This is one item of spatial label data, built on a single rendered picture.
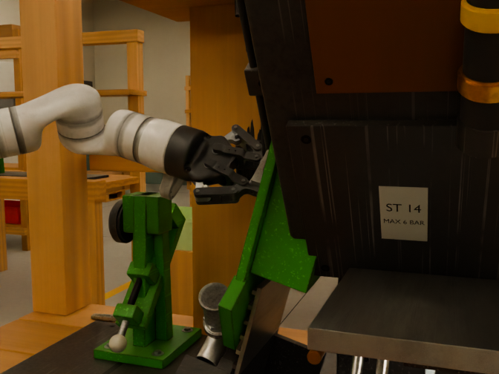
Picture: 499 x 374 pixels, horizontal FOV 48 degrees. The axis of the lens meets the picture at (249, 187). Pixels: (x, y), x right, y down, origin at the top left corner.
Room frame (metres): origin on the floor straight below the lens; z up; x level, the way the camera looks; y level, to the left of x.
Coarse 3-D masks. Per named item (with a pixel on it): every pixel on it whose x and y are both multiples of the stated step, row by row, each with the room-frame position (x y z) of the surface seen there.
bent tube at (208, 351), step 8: (264, 160) 0.75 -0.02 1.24; (256, 176) 0.73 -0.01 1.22; (256, 184) 0.73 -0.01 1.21; (208, 336) 0.72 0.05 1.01; (208, 344) 0.70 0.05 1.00; (216, 344) 0.70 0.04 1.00; (200, 352) 0.70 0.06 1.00; (208, 352) 0.69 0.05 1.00; (216, 352) 0.70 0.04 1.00; (208, 360) 0.71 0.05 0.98; (216, 360) 0.69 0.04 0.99
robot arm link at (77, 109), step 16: (48, 96) 0.83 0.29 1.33; (64, 96) 0.82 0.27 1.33; (80, 96) 0.82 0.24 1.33; (96, 96) 0.84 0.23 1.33; (16, 112) 0.80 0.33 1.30; (32, 112) 0.81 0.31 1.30; (48, 112) 0.81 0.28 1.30; (64, 112) 0.81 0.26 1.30; (80, 112) 0.82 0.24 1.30; (96, 112) 0.84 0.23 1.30; (16, 128) 0.79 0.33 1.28; (32, 128) 0.80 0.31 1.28; (64, 128) 0.83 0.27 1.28; (80, 128) 0.83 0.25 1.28; (96, 128) 0.85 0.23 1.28; (32, 144) 0.81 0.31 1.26
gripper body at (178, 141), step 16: (192, 128) 0.79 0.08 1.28; (176, 144) 0.77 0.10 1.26; (192, 144) 0.77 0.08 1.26; (208, 144) 0.80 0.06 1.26; (224, 144) 0.79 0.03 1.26; (176, 160) 0.77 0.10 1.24; (192, 160) 0.78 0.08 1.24; (224, 160) 0.77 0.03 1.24; (176, 176) 0.79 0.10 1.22; (192, 176) 0.76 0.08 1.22; (208, 176) 0.76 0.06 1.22
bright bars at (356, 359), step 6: (354, 360) 0.55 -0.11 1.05; (360, 360) 0.55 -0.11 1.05; (378, 360) 0.54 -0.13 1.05; (384, 360) 0.54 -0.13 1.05; (354, 366) 0.54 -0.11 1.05; (360, 366) 0.54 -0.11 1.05; (378, 366) 0.54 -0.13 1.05; (384, 366) 0.54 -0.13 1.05; (354, 372) 0.54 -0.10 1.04; (360, 372) 0.54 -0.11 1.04; (378, 372) 0.53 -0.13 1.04; (384, 372) 0.53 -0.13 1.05
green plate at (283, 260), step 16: (272, 144) 0.62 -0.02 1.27; (272, 160) 0.62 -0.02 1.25; (272, 176) 0.62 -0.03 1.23; (272, 192) 0.63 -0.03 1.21; (256, 208) 0.63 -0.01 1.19; (272, 208) 0.63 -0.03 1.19; (256, 224) 0.63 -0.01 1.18; (272, 224) 0.63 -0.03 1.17; (256, 240) 0.63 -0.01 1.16; (272, 240) 0.63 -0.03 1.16; (288, 240) 0.63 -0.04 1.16; (304, 240) 0.62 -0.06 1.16; (256, 256) 0.64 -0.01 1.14; (272, 256) 0.63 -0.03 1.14; (288, 256) 0.63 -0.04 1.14; (304, 256) 0.62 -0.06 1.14; (240, 272) 0.63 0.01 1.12; (256, 272) 0.64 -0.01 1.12; (272, 272) 0.63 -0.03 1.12; (288, 272) 0.63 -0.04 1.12; (304, 272) 0.62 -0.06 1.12; (304, 288) 0.62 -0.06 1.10
